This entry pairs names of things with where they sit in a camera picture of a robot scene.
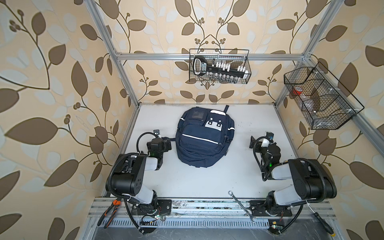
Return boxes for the navy blue student backpack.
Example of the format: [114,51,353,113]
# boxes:
[171,105,235,168]

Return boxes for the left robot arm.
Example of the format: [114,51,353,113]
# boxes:
[98,130,172,235]

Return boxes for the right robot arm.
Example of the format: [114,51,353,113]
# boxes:
[249,132,337,235]

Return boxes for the silver combination wrench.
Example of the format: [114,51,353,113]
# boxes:
[228,191,256,223]

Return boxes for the red object in basket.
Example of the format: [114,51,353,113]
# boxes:
[292,86,303,96]

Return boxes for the black socket set holder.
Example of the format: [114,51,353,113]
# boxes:
[189,55,252,80]

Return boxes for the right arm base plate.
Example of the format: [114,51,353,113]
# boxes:
[249,200,293,217]

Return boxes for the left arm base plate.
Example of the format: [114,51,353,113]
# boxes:
[133,199,173,216]

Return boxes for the orange handled pliers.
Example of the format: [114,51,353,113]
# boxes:
[96,199,122,229]

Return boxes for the right wire basket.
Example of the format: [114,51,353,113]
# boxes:
[284,62,365,130]

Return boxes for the wire basket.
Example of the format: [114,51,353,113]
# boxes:
[189,48,252,85]
[284,62,365,130]

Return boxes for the black handled screwdriver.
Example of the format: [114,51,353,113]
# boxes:
[307,203,336,237]

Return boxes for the back wire basket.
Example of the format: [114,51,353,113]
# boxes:
[189,48,252,85]

